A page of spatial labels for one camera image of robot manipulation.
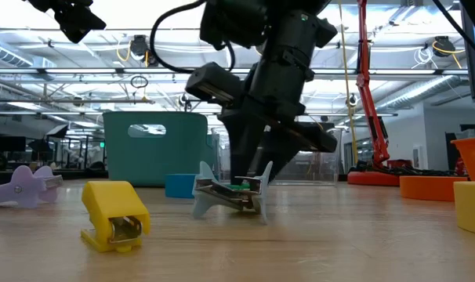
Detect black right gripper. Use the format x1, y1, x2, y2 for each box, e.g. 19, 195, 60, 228
184, 49, 339, 186

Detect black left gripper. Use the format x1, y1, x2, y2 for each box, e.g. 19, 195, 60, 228
24, 0, 107, 45

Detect light blue staple remover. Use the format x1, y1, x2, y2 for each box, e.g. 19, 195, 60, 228
191, 160, 274, 226

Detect blue tape roll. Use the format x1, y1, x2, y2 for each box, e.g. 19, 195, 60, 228
165, 173, 199, 199

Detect yellow mini stapler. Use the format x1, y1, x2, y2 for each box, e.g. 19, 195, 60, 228
80, 180, 151, 254

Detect orange tape roll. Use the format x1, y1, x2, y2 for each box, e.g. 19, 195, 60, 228
399, 175, 469, 202

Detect lavender staple remover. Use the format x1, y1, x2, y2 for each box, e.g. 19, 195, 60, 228
0, 164, 64, 209

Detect yellow tape roll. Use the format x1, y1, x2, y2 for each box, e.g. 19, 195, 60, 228
452, 180, 475, 237

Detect clear plastic bin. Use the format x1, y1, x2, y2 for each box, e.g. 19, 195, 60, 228
209, 127, 343, 186

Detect teal plastic bin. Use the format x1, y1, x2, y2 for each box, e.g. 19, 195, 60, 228
103, 110, 219, 187

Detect red desk lamp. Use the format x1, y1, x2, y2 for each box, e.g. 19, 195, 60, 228
346, 0, 415, 187

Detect background workstation desks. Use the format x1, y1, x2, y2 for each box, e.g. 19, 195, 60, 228
0, 124, 107, 185

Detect orange mesh basket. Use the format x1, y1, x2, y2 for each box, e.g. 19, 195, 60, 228
451, 136, 475, 183

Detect black ceiling cable reel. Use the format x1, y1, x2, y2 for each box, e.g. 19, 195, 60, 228
433, 35, 458, 58
129, 34, 160, 67

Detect right gripper cable loop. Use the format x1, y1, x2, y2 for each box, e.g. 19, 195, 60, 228
149, 0, 237, 74

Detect yellow hanging cord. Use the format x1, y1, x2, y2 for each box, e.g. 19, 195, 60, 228
337, 0, 359, 165

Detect black table cable bundle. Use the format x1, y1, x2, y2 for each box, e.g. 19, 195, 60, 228
378, 163, 464, 177

